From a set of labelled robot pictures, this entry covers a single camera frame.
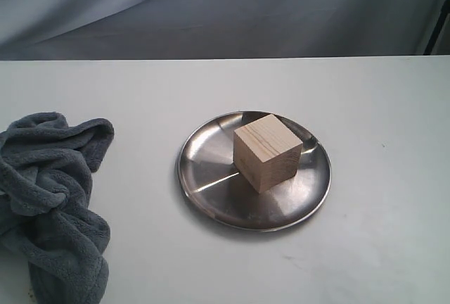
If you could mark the round stainless steel plate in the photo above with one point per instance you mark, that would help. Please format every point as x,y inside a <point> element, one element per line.
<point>215,187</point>

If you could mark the grey fleece towel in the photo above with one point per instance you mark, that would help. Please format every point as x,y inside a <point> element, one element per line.
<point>46,183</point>

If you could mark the light wooden cube block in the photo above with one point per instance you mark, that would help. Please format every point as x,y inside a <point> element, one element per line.
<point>266,152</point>

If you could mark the grey backdrop curtain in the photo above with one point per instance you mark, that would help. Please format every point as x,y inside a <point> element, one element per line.
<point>198,29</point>

